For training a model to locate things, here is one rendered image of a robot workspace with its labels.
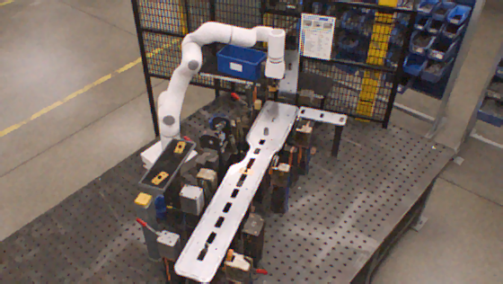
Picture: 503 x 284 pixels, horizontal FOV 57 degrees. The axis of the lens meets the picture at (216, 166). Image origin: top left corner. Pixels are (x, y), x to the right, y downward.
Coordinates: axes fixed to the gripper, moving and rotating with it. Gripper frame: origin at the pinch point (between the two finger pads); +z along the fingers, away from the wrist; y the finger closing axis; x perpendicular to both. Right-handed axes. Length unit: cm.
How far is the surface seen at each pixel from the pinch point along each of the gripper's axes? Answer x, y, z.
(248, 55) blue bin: 51, -34, 17
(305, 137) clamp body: -8.3, 22.6, 27.7
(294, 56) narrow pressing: 26.8, 3.7, -2.9
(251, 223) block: -82, 15, 24
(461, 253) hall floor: 23, 134, 128
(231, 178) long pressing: -54, -6, 27
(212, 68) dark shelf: 39, -56, 25
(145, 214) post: -99, -32, 18
